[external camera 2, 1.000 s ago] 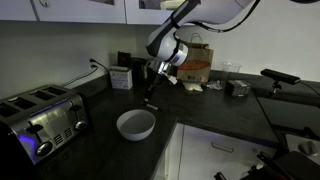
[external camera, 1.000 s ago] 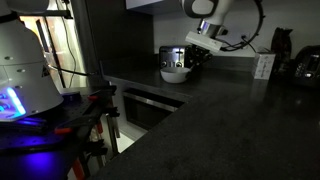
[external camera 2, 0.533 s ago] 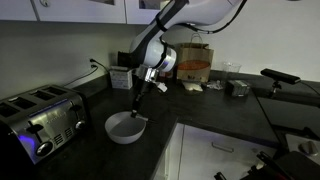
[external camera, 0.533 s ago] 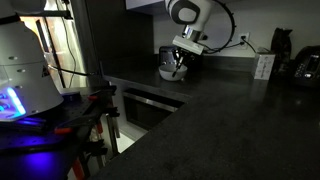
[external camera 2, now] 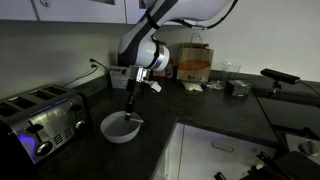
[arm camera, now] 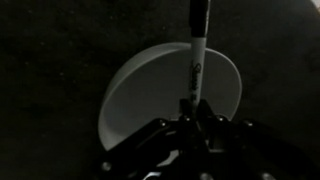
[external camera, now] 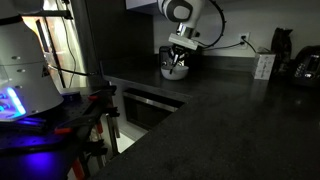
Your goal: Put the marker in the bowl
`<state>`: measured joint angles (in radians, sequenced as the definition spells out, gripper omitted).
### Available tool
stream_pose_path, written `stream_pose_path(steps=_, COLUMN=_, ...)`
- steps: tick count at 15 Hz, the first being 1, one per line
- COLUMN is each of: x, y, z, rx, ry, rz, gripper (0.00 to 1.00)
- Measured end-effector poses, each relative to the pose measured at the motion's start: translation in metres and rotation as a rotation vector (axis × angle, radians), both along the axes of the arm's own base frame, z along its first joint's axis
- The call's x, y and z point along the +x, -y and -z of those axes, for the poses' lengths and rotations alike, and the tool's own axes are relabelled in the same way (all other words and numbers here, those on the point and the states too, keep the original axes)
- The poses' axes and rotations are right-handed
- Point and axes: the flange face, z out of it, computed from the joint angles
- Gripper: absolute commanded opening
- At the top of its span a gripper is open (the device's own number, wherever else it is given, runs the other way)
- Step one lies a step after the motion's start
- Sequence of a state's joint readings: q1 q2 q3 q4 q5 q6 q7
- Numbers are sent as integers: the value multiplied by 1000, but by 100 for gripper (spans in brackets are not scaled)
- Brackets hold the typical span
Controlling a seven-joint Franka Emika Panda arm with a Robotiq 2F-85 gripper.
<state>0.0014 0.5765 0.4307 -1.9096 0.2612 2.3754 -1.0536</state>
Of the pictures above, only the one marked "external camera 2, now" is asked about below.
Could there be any crumpled printed paper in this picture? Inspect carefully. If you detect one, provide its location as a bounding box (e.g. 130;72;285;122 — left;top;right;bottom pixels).
203;79;225;91

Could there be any silver four-slot toaster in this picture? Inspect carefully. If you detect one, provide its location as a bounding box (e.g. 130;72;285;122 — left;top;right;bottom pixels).
0;83;92;167

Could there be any white printed box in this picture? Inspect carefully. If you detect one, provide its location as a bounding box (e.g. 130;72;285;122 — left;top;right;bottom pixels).
108;65;130;90

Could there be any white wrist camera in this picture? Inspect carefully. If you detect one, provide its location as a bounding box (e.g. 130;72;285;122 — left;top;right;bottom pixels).
147;79;163;94

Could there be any cream folded cloth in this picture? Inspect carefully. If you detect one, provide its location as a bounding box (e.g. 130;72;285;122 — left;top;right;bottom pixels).
181;81;204;93

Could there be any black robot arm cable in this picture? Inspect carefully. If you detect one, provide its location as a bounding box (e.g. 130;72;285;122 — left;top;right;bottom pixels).
172;0;240;31

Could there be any grey metal box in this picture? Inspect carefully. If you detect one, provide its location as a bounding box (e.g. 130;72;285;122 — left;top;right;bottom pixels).
226;78;251;98

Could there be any silver drawer handle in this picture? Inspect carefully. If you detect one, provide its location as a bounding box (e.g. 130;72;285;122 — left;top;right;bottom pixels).
211;141;235;154

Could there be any brown paper bag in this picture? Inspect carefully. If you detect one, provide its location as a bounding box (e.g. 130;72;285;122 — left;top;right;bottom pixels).
176;32;215;84

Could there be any clear plastic cup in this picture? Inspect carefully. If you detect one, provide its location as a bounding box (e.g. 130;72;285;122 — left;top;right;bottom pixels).
221;61;242;80

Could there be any silver stove knob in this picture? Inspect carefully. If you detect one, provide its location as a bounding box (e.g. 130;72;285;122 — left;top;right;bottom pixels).
297;140;320;157

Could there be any black power cable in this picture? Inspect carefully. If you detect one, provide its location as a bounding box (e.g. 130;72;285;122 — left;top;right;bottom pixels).
89;58;112;74
62;64;99;88

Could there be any white upper cabinet door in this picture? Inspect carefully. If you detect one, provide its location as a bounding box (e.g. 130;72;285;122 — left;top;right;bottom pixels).
124;0;148;25
31;0;128;25
0;0;38;22

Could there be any white wall outlet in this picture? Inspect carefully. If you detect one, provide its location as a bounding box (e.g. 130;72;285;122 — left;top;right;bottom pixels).
86;55;100;72

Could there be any black cooktop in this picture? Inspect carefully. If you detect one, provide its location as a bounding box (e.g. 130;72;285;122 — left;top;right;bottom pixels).
256;95;320;141

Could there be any black bar camera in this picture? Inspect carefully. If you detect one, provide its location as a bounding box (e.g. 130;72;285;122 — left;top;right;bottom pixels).
260;67;302;86

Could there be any black clamp mount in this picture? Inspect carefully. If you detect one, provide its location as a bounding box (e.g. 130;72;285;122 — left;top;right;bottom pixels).
213;150;320;180

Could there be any black camera stand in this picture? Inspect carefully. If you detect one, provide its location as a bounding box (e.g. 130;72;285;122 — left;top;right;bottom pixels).
268;79;283;100

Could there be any red snack packet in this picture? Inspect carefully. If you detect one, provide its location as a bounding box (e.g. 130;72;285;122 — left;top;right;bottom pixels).
152;58;175;80

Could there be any white bowl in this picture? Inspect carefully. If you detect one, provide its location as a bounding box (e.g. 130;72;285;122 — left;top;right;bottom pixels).
99;110;142;145

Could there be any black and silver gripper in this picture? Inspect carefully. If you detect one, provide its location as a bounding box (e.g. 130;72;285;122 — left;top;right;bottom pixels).
123;65;152;122

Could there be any black and white marker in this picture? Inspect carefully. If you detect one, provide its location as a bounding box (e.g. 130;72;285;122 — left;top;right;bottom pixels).
129;117;146;125

